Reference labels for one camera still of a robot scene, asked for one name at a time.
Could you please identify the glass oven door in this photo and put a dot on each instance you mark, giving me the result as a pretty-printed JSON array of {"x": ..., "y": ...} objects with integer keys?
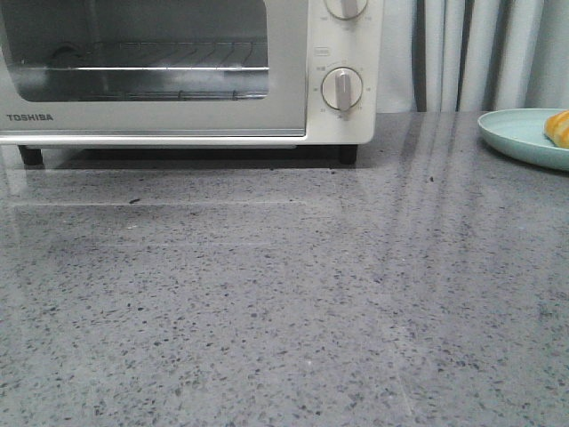
[{"x": 31, "y": 31}]

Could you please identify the golden bread roll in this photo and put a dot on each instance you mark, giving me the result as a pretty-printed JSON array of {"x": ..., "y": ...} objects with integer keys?
[{"x": 556, "y": 128}]

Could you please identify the lower beige oven knob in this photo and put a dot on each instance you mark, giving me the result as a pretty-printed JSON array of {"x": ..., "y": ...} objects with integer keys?
[{"x": 342, "y": 88}]

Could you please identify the beige oven knob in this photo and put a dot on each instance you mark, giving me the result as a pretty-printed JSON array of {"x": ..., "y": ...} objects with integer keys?
[
  {"x": 342, "y": 88},
  {"x": 345, "y": 9}
]

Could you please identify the upper beige oven knob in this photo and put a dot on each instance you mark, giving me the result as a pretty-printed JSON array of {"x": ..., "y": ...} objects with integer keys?
[{"x": 345, "y": 9}]

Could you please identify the white Toshiba toaster oven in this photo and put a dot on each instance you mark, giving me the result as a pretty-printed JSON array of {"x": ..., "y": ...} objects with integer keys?
[{"x": 332, "y": 43}]

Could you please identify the white curtain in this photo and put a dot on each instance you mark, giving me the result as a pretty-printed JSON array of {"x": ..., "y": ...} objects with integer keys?
[{"x": 446, "y": 56}]

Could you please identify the light green plate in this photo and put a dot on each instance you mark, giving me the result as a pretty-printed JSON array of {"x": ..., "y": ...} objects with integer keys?
[{"x": 519, "y": 134}]

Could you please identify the metal wire oven rack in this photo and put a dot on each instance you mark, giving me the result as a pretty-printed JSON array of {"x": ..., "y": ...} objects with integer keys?
[{"x": 160, "y": 71}]

